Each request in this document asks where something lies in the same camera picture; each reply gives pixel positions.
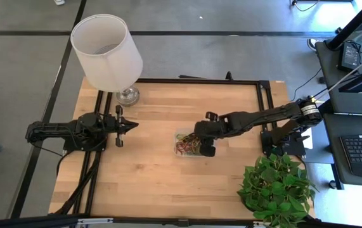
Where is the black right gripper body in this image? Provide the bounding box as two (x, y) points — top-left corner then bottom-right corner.
(194, 111), (231, 139)

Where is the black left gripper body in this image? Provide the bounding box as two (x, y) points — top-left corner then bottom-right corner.
(104, 106), (124, 148)

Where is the thin yellow rubber band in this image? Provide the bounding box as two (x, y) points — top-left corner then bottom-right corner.
(176, 132), (197, 143)

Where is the red rubber band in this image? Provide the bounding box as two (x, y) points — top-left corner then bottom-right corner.
(174, 141), (190, 155)

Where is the clear plastic bin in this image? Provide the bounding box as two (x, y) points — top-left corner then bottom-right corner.
(173, 127), (216, 158)

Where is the black flat bar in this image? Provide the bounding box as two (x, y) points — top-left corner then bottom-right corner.
(178, 74), (207, 80)

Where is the white shade table lamp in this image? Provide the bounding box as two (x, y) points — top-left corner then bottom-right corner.
(70, 13), (144, 107)

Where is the potted green plant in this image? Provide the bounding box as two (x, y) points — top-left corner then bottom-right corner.
(236, 153), (320, 228)

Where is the dark grey desk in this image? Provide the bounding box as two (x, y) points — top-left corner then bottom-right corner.
(314, 40), (362, 115)
(307, 113), (362, 188)

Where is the black power adapter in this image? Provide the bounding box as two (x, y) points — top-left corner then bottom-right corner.
(337, 42), (361, 72)

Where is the black stand pole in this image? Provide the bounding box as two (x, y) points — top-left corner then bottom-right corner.
(325, 0), (362, 51)

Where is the silver metal bracket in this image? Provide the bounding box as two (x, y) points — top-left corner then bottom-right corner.
(77, 217), (114, 225)

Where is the black floor cable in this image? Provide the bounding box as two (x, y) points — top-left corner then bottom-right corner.
(290, 0), (321, 13)
(289, 67), (323, 103)

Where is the white cable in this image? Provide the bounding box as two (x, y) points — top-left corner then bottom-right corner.
(313, 56), (362, 98)

